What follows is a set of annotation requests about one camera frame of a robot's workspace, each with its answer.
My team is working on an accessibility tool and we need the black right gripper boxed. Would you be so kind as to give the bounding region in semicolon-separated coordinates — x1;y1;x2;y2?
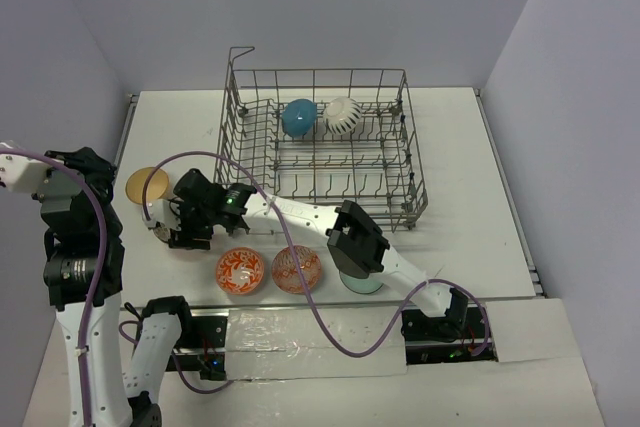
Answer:
170;199;217;251

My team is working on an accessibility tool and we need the white bowl orange rim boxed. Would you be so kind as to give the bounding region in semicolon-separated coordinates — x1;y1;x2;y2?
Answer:
322;97;363;135

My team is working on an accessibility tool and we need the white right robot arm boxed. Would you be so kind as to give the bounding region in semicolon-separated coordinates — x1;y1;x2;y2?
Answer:
146;169;469;340

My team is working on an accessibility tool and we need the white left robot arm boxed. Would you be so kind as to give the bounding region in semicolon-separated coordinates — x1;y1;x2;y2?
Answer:
33;148;196;426

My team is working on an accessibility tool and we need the orange floral pattern bowl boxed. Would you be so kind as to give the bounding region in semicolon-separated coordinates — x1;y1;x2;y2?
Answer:
215;247;265;295

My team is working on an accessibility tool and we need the tan bowl on table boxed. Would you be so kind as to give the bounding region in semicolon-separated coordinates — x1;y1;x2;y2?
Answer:
125;167;170;205

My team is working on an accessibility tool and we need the orange geometric pattern bowl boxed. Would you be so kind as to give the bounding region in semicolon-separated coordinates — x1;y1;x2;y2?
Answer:
271;245;323;294

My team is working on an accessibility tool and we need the white taped sheet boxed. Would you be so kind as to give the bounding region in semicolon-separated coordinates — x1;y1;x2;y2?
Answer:
225;306;407;380

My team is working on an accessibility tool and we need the pale green bowl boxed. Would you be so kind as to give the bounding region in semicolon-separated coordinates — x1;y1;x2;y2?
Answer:
340;273;383;295

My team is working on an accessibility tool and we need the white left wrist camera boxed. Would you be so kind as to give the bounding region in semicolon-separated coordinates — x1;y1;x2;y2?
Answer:
1;142;49;194

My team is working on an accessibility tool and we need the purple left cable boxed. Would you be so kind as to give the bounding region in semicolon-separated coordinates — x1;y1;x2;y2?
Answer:
0;149;236;427

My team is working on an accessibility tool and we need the grey wire dish rack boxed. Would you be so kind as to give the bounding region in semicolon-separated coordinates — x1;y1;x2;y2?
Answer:
214;46;428;232

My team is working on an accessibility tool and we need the black mounting rail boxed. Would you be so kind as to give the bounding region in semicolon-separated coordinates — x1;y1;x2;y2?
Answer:
167;308;496;381

